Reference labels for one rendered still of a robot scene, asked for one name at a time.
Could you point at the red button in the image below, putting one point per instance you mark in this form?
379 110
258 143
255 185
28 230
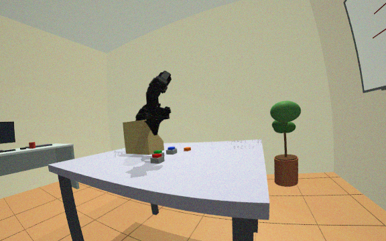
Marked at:
157 158

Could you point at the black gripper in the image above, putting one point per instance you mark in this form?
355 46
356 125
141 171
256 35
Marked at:
153 120

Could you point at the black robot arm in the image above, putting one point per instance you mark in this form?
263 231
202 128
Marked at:
157 86

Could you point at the blue button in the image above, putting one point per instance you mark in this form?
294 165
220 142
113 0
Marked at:
171 151

